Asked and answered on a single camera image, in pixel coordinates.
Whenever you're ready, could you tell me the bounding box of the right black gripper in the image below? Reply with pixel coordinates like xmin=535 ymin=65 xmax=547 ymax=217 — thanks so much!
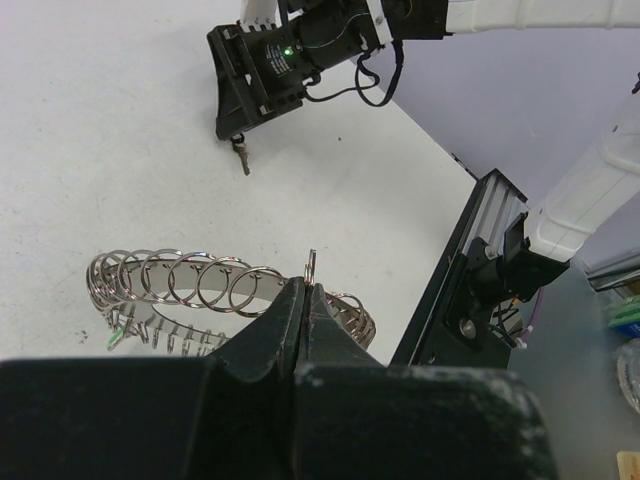
xmin=207 ymin=14 xmax=320 ymax=141

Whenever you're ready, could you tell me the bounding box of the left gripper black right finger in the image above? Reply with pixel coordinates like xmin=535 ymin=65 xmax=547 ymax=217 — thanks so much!
xmin=294 ymin=286 xmax=558 ymax=479

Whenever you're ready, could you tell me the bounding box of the black key tag with key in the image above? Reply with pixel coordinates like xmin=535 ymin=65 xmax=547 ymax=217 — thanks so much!
xmin=230 ymin=134 xmax=251 ymax=176

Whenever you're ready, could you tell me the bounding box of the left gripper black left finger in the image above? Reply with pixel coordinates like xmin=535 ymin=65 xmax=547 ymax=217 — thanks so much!
xmin=1 ymin=279 xmax=305 ymax=479

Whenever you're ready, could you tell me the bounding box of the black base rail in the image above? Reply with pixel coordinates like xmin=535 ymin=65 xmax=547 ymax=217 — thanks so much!
xmin=387 ymin=169 xmax=531 ymax=371

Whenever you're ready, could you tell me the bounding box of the metal band with key rings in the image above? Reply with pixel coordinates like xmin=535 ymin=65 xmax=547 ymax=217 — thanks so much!
xmin=85 ymin=247 xmax=377 ymax=359

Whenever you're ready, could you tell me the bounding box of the green key tag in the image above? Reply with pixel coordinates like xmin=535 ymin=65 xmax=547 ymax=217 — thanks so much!
xmin=106 ymin=326 xmax=126 ymax=352

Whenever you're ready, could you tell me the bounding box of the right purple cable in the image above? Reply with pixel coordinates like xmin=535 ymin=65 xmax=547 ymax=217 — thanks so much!
xmin=524 ymin=287 xmax=551 ymax=351

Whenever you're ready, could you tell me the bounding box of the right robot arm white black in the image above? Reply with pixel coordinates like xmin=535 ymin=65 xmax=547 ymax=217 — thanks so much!
xmin=206 ymin=29 xmax=639 ymax=302

